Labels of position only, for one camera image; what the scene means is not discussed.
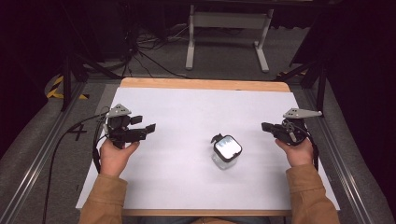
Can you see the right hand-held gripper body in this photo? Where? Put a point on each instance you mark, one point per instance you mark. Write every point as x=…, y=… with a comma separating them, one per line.
x=292, y=132

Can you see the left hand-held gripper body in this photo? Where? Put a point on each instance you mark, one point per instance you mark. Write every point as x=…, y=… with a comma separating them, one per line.
x=120, y=130

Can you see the clear glass jar with lid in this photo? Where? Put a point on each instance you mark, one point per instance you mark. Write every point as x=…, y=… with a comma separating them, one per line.
x=227, y=149

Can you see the person's right hand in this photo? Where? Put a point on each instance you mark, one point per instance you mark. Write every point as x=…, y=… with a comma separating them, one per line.
x=299, y=154

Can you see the person's left hand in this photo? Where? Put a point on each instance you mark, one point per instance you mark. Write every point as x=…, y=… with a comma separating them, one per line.
x=113, y=158

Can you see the white paper sheet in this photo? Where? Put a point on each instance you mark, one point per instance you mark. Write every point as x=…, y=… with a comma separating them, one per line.
x=186, y=124

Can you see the black metal stand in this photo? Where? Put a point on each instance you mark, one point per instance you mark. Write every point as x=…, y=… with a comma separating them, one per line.
x=320, y=87
x=67, y=84

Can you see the yellow black floor tape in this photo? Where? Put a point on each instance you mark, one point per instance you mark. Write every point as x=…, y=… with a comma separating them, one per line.
x=54, y=91

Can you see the aluminium floor rail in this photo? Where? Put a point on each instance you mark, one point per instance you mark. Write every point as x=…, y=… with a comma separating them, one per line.
x=37, y=158
x=345, y=168

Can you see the white metal desk frame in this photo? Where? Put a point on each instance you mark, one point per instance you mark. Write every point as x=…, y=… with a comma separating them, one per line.
x=229, y=20

